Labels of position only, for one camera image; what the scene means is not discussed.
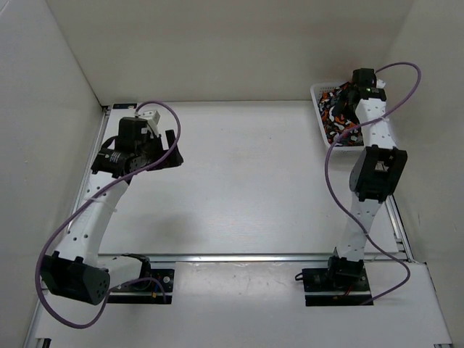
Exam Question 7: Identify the orange camouflage shorts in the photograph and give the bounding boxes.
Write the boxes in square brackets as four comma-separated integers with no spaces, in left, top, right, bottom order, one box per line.
[317,84,360,144]

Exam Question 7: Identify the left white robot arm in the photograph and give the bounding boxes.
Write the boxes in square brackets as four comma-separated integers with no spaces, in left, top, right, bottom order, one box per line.
[39,111,183,305]

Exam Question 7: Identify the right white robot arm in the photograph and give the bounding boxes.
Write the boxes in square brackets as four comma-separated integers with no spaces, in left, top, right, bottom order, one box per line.
[321,68,407,290]

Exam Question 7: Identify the small blue label plate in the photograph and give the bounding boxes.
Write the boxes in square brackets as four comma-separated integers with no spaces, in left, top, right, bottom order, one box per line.
[112,103,137,109]

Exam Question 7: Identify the white perforated plastic basket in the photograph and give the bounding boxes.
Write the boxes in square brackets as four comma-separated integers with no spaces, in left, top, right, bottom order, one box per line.
[310,81,360,149]

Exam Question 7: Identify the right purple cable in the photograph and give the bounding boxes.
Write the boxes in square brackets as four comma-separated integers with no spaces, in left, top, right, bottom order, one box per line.
[324,63,423,304]

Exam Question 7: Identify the purple cable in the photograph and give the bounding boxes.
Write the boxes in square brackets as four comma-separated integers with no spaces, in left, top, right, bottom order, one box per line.
[36,101,182,329]
[324,63,423,304]

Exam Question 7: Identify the left aluminium rail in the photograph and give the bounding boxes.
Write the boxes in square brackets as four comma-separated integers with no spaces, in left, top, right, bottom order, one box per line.
[71,106,111,213]

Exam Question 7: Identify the front aluminium rail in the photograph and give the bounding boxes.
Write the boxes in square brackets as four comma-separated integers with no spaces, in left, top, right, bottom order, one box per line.
[97,254,410,263]

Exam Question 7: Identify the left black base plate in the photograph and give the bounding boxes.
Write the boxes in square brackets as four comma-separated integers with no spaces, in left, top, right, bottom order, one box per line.
[108,268,175,305]

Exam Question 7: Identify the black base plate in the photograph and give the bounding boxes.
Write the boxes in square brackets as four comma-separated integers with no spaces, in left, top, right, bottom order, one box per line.
[108,268,175,305]
[295,268,373,307]

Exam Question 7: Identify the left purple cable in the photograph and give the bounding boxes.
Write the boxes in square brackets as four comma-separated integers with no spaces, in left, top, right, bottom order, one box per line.
[36,101,182,329]

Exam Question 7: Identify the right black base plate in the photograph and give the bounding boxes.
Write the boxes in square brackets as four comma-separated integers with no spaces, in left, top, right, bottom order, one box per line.
[295,268,373,307]

